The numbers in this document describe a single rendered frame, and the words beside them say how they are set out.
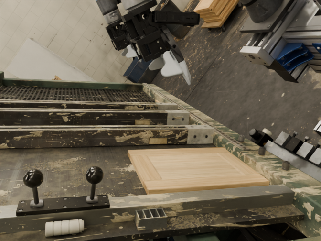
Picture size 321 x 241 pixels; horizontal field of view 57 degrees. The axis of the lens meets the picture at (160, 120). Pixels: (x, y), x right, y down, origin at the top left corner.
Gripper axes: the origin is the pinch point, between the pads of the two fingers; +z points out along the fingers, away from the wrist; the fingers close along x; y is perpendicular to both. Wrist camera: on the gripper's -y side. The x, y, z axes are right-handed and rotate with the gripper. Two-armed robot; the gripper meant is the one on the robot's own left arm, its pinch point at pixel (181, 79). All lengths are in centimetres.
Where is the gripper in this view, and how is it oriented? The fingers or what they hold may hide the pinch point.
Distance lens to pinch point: 75.5
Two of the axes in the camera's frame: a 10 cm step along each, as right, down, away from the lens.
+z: 4.0, 8.4, 3.7
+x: 2.8, 2.7, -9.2
